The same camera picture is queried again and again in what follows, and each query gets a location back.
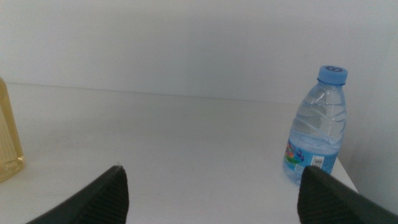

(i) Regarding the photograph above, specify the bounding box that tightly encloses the yellow juice bottle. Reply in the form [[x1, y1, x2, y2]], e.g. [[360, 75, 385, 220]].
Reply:
[[0, 76, 25, 184]]

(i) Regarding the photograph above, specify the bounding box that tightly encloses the small water bottle blue cap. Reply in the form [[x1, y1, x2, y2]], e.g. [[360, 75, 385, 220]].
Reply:
[[282, 65, 349, 187]]

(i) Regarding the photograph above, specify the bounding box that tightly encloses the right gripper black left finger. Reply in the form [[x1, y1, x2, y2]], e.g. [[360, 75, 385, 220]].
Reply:
[[26, 165, 130, 224]]

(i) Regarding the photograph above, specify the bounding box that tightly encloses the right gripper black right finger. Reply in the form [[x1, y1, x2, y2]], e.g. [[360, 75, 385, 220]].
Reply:
[[297, 165, 398, 224]]

